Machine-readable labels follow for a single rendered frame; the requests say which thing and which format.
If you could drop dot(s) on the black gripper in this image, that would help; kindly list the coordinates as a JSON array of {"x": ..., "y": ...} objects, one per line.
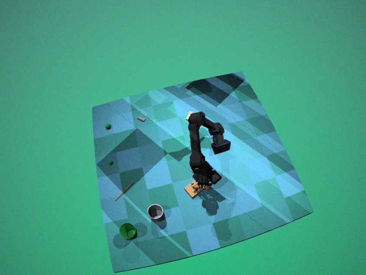
[{"x": 214, "y": 177}]

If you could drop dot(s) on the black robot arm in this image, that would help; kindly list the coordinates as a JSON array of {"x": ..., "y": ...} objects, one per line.
[{"x": 197, "y": 159}]

